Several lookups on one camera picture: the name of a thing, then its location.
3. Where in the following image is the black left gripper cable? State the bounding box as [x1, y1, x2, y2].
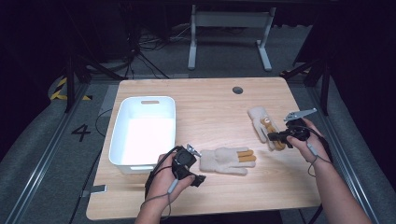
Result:
[144, 145, 183, 200]

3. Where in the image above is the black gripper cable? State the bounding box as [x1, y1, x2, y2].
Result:
[144, 145, 183, 200]
[292, 124, 334, 164]

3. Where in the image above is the white metal desk frame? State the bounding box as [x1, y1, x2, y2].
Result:
[187, 4, 277, 73]

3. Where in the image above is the yellow black hazard tape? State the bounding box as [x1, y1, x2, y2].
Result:
[49, 77, 93, 102]

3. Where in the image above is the beige knit glove with bear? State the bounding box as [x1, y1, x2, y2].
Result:
[198, 147, 258, 176]
[247, 106, 288, 152]

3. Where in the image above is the person's right hand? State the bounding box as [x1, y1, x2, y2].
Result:
[286, 118, 332, 166]

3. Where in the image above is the grey right wrist strap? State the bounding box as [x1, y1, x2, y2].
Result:
[305, 141, 332, 178]

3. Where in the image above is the grey metal floor rail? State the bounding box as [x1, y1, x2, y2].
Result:
[4, 83, 91, 224]
[305, 87, 381, 224]

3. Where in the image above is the black metal stand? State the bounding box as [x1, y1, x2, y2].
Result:
[63, 54, 126, 114]
[279, 58, 332, 117]

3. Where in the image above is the white plastic bin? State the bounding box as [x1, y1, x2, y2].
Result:
[107, 95, 177, 175]

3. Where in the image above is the thin black floor cable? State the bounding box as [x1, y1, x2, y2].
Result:
[67, 107, 114, 224]

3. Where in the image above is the grey left wrist strap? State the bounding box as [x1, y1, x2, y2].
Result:
[139, 178, 180, 220]

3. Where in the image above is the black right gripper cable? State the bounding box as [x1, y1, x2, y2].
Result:
[292, 124, 334, 164]

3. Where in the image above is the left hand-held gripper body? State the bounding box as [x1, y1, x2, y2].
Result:
[171, 143, 202, 182]

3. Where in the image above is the person's left hand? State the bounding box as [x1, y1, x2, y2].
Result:
[145, 151, 196, 203]

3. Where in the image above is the grey wrist strap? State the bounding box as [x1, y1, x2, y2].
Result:
[139, 178, 180, 220]
[305, 141, 332, 178]

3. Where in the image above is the grey metal table bracket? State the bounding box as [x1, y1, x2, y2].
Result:
[80, 184, 108, 198]

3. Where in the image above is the tangle of black cables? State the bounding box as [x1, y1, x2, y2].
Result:
[123, 23, 194, 80]

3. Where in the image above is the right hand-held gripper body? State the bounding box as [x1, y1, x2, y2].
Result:
[283, 107, 318, 142]

